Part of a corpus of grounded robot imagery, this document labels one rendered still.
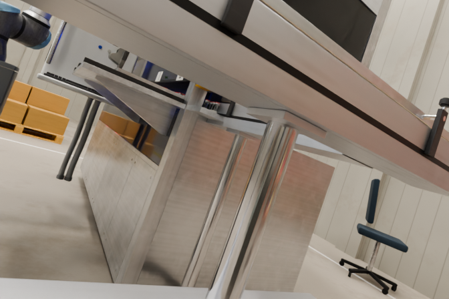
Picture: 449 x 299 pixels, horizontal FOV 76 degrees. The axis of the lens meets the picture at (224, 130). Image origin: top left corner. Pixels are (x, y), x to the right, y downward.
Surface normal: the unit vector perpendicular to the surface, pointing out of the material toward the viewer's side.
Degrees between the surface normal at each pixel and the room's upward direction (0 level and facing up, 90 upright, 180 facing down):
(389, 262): 90
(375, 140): 90
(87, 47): 90
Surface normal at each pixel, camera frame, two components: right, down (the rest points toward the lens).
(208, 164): 0.50, 0.13
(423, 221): -0.77, -0.31
